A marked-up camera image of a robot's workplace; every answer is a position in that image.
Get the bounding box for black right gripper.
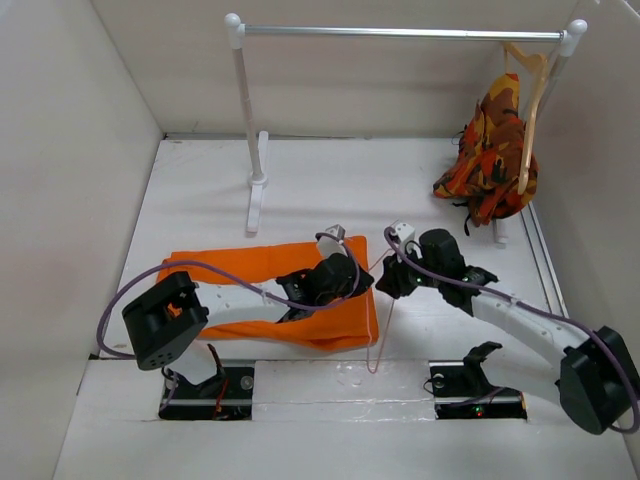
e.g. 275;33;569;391
374;242;444;299

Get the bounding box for orange trousers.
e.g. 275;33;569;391
162;234;381;351

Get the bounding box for pink wire hanger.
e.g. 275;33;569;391
345;236;394;375

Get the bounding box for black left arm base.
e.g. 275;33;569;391
158;361;256;421

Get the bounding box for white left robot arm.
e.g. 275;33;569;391
122;253;374;397

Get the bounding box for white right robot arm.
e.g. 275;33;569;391
375;222;639;435

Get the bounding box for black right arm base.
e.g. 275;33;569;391
423;361;528;421

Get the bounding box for wooden hanger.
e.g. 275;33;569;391
503;42;549;195

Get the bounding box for orange camouflage garment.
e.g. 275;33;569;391
433;73;538;227

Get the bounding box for white clothes rack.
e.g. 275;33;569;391
224;13;588;236

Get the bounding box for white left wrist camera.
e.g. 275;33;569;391
316;224;348;259

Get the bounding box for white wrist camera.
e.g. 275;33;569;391
316;224;348;259
390;220;416;255

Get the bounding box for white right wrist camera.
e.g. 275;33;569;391
390;220;416;255

